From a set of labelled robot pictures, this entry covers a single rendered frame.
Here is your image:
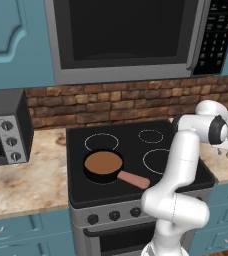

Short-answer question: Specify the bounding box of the black oven knob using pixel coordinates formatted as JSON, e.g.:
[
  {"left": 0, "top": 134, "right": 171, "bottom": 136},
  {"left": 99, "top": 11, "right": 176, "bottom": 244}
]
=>
[
  {"left": 108, "top": 210, "right": 121, "bottom": 222},
  {"left": 129, "top": 206, "right": 143, "bottom": 218},
  {"left": 86, "top": 213, "right": 100, "bottom": 226}
]

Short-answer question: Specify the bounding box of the black toaster oven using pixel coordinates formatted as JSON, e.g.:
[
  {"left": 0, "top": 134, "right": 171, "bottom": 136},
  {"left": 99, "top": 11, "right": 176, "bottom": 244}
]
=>
[{"left": 0, "top": 88, "right": 35, "bottom": 168}]

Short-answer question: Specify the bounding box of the silver microwave oven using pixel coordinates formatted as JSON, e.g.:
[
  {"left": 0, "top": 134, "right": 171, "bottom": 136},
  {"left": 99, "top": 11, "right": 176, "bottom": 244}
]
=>
[{"left": 44, "top": 0, "right": 228, "bottom": 86}]

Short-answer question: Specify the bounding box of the blue drawer front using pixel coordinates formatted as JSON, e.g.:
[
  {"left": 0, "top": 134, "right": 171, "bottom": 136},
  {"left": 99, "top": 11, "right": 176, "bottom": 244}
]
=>
[
  {"left": 0, "top": 208, "right": 73, "bottom": 246},
  {"left": 199, "top": 201, "right": 228, "bottom": 232},
  {"left": 207, "top": 181, "right": 228, "bottom": 208},
  {"left": 188, "top": 223, "right": 228, "bottom": 256}
]

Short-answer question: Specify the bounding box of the silver microwave door handle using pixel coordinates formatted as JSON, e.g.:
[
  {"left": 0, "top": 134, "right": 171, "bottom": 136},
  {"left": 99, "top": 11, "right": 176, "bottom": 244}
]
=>
[{"left": 186, "top": 0, "right": 211, "bottom": 70}]

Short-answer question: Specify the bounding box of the blue base cupboard door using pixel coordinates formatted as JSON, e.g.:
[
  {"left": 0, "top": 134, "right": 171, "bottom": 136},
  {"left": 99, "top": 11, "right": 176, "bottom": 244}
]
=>
[{"left": 0, "top": 231, "right": 76, "bottom": 256}]

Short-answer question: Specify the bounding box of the black saucepan with brown handle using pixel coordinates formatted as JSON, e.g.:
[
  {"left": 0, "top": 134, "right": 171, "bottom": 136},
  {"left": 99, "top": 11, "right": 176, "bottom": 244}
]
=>
[{"left": 82, "top": 149, "right": 151, "bottom": 190}]

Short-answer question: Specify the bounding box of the grey toaster oven knob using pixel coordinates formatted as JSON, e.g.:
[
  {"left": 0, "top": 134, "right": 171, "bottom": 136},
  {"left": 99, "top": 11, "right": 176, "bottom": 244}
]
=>
[
  {"left": 1, "top": 120, "right": 14, "bottom": 132},
  {"left": 10, "top": 150, "right": 23, "bottom": 163},
  {"left": 5, "top": 135, "right": 19, "bottom": 148}
]

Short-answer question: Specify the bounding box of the brown hot chocolate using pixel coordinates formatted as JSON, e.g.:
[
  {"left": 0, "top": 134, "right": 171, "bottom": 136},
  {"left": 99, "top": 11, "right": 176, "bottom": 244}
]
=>
[{"left": 84, "top": 151, "right": 124, "bottom": 175}]

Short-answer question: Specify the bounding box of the black oven door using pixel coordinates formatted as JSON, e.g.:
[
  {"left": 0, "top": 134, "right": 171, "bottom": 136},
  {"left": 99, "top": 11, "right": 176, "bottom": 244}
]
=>
[{"left": 84, "top": 222, "right": 195, "bottom": 256}]

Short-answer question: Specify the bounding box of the black hob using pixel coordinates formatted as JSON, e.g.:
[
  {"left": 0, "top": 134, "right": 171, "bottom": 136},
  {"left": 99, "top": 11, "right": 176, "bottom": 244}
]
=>
[{"left": 65, "top": 119, "right": 217, "bottom": 210}]

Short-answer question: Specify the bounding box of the black microwave door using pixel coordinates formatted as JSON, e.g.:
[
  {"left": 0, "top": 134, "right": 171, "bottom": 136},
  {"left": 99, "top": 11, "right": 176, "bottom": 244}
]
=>
[{"left": 52, "top": 0, "right": 200, "bottom": 70}]

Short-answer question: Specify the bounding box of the black oven door handle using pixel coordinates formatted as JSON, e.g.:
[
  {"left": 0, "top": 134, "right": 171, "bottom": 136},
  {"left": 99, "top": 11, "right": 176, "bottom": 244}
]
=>
[{"left": 82, "top": 221, "right": 160, "bottom": 238}]

